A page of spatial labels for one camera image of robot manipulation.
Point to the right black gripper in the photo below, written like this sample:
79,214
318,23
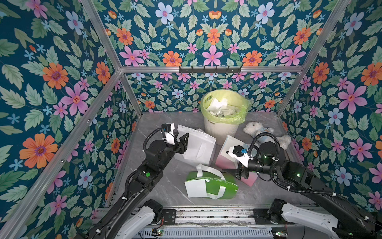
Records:
241,169

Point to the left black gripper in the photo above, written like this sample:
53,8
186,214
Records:
180,147

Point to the green white paper bag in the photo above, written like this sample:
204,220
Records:
207,182

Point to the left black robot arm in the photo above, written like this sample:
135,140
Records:
120,222

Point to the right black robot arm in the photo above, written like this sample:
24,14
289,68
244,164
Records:
342,219

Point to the white ribbed trash bin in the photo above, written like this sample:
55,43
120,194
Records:
220,131

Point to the shredded paper scraps in bin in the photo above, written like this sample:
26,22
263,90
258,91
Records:
221,108

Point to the white ventilation grille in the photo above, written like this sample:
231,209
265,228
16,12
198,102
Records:
206,233

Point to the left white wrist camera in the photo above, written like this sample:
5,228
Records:
169,129

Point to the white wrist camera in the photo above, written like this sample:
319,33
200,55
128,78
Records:
240,155
169,129

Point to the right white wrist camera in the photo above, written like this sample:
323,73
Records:
240,155

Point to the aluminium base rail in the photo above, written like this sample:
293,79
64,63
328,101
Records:
248,216

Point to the black wall hook rail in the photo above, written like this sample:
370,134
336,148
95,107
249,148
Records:
210,69

